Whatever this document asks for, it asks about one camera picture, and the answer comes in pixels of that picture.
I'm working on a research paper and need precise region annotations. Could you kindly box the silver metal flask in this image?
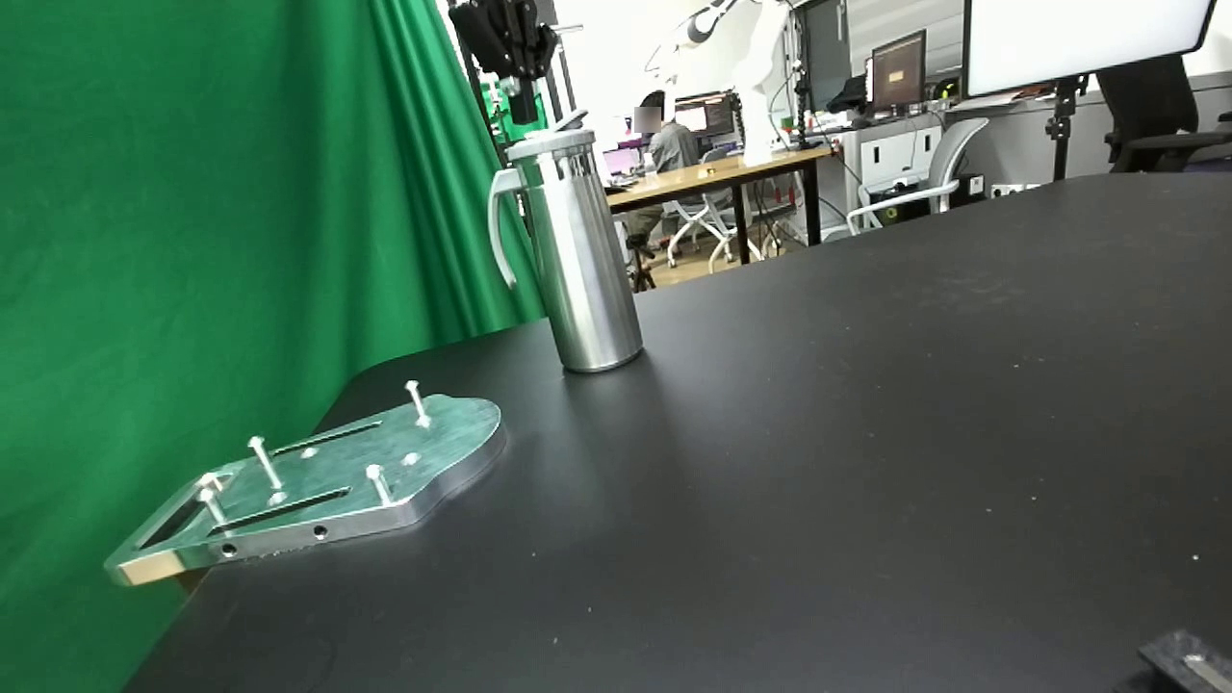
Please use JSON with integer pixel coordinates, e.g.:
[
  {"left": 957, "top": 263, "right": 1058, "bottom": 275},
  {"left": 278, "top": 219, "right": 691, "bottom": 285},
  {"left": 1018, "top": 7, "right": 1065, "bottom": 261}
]
[{"left": 487, "top": 108, "right": 645, "bottom": 374}]

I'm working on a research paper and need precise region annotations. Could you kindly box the person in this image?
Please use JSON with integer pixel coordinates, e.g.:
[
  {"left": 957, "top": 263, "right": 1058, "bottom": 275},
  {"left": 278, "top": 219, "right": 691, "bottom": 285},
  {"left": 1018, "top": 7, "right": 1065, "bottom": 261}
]
[{"left": 624, "top": 90, "right": 706, "bottom": 269}]

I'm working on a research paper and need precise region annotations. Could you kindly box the row of monitors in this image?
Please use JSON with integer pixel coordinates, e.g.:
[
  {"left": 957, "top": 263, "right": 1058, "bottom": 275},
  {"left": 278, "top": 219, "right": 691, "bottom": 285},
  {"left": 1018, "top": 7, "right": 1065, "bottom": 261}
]
[{"left": 672, "top": 90, "right": 739, "bottom": 139}]

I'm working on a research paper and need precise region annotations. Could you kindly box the wooden table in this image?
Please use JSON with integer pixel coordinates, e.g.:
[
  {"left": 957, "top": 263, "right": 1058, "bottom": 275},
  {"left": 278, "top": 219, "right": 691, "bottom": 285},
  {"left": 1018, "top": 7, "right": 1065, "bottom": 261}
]
[{"left": 604, "top": 144, "right": 834, "bottom": 267}]

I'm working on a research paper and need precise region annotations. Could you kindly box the white robot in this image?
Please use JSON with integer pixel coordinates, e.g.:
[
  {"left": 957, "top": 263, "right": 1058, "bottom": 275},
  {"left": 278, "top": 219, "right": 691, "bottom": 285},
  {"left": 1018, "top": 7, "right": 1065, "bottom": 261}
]
[{"left": 651, "top": 0, "right": 804, "bottom": 168}]

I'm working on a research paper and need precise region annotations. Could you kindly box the white chair with star base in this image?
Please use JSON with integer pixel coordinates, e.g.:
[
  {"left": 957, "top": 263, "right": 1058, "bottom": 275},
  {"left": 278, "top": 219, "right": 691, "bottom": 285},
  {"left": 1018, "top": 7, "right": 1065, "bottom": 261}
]
[{"left": 668, "top": 144, "right": 765, "bottom": 274}]

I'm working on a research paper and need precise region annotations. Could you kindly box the tall dark monitor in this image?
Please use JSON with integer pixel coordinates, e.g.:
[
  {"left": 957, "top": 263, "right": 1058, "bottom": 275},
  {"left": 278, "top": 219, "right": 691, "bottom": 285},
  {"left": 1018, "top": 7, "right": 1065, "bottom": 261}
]
[{"left": 795, "top": 0, "right": 855, "bottom": 115}]

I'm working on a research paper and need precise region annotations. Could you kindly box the green curtain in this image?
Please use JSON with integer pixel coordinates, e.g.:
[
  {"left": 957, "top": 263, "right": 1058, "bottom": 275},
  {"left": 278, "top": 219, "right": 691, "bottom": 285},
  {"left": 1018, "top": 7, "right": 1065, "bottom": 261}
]
[{"left": 0, "top": 0, "right": 547, "bottom": 693}]

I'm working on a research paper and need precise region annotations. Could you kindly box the monitor with dark screen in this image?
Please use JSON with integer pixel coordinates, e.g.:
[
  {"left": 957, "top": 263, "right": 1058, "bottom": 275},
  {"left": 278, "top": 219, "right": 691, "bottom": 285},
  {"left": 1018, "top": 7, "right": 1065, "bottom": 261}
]
[{"left": 869, "top": 29, "right": 929, "bottom": 115}]

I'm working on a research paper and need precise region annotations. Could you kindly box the white cabinet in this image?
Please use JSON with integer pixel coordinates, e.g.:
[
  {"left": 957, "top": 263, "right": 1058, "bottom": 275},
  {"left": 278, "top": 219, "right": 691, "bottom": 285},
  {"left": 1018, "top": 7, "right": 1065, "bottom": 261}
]
[{"left": 835, "top": 121, "right": 945, "bottom": 230}]

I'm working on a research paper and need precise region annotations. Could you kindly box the white office chair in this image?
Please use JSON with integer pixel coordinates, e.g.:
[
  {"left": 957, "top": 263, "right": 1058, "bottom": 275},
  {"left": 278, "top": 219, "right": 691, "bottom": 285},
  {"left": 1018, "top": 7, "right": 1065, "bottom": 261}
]
[{"left": 846, "top": 116, "right": 991, "bottom": 238}]

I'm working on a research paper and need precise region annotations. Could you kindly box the metal plate with pegs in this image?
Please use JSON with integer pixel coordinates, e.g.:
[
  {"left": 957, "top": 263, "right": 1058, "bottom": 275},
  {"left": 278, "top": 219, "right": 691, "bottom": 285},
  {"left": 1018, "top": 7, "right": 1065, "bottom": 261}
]
[{"left": 104, "top": 379, "right": 507, "bottom": 589}]

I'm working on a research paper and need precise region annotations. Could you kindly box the black monitor stand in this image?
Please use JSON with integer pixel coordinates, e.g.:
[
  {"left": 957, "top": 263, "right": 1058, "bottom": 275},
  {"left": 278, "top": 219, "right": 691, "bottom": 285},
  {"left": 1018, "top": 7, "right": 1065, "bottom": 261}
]
[{"left": 1043, "top": 75, "right": 1091, "bottom": 184}]

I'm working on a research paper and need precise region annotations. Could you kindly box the black office chair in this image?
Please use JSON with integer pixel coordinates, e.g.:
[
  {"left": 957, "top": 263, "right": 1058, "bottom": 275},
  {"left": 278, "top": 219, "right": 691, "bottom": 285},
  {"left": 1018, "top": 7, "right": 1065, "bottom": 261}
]
[{"left": 1094, "top": 54, "right": 1232, "bottom": 175}]

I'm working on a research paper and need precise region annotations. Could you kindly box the black clamp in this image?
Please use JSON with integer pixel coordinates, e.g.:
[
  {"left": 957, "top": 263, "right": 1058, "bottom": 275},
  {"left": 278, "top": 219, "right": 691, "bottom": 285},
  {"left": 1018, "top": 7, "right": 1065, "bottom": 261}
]
[{"left": 1115, "top": 629, "right": 1232, "bottom": 693}]

